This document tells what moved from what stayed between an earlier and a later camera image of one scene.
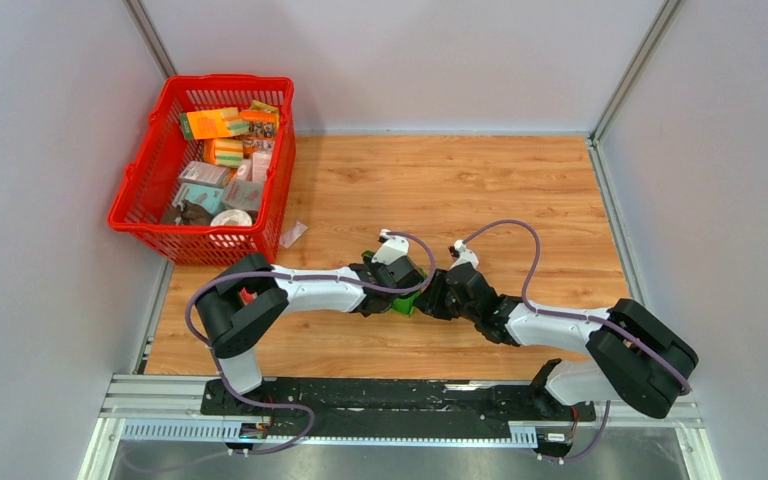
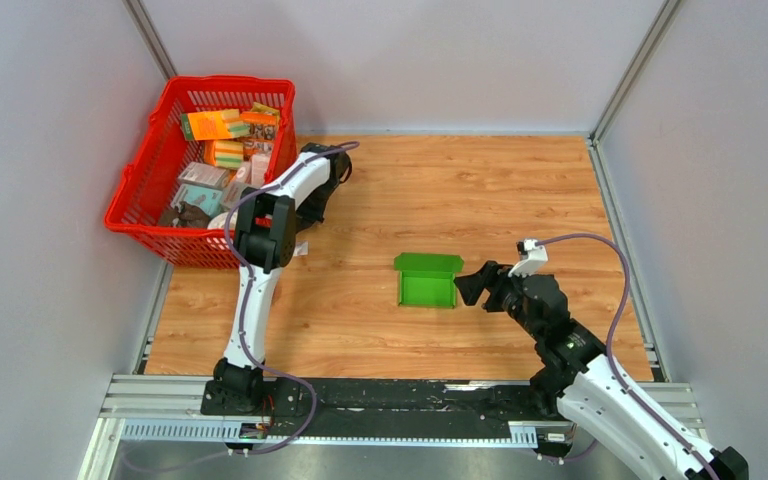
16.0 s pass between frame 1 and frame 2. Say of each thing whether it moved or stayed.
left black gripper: moved
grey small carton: stayed
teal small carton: stayed
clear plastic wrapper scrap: moved
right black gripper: moved
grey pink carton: stayed
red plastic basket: stayed
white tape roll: stayed
